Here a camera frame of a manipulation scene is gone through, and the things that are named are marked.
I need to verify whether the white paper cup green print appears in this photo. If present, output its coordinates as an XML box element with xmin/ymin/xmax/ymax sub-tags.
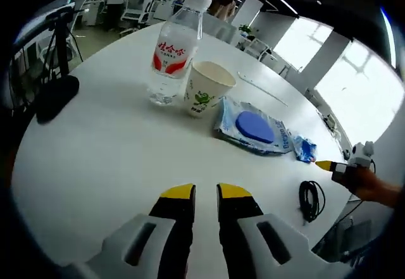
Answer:
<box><xmin>184</xmin><ymin>61</ymin><xmax>237</xmax><ymax>120</ymax></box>

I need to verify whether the white table cable cover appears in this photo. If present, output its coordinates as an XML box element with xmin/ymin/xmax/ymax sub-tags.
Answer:
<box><xmin>237</xmin><ymin>70</ymin><xmax>290</xmax><ymax>108</ymax></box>

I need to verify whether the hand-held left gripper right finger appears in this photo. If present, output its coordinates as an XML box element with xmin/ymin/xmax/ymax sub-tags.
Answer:
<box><xmin>216</xmin><ymin>182</ymin><xmax>352</xmax><ymax>279</ymax></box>

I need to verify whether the white desk partition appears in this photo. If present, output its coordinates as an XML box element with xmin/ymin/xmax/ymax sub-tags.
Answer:
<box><xmin>202</xmin><ymin>15</ymin><xmax>239</xmax><ymax>45</ymax></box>

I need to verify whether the clear plastic water bottle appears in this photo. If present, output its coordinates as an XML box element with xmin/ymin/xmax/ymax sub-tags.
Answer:
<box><xmin>146</xmin><ymin>0</ymin><xmax>213</xmax><ymax>107</ymax></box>

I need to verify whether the black cable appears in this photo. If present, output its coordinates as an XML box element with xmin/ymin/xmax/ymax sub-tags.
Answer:
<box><xmin>298</xmin><ymin>180</ymin><xmax>327</xmax><ymax>224</ymax></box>

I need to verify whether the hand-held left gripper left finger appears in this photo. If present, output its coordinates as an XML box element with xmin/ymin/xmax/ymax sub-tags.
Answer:
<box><xmin>68</xmin><ymin>183</ymin><xmax>197</xmax><ymax>279</ymax></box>

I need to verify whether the grey mesh office chair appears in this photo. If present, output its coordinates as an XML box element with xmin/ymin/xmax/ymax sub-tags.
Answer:
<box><xmin>316</xmin><ymin>218</ymin><xmax>375</xmax><ymax>263</ymax></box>

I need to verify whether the white office chair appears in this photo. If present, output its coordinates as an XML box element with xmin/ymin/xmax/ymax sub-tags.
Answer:
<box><xmin>121</xmin><ymin>0</ymin><xmax>153</xmax><ymax>29</ymax></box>
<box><xmin>244</xmin><ymin>37</ymin><xmax>272</xmax><ymax>62</ymax></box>

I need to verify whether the large blue plastic packet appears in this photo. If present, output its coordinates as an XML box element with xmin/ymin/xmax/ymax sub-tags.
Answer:
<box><xmin>214</xmin><ymin>96</ymin><xmax>294</xmax><ymax>157</ymax></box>

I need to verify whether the blue oval pad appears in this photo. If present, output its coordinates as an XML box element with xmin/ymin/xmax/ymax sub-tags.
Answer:
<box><xmin>235</xmin><ymin>111</ymin><xmax>275</xmax><ymax>144</ymax></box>

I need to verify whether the small blue plastic packet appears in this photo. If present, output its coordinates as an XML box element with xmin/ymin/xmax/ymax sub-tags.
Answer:
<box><xmin>292</xmin><ymin>134</ymin><xmax>318</xmax><ymax>164</ymax></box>

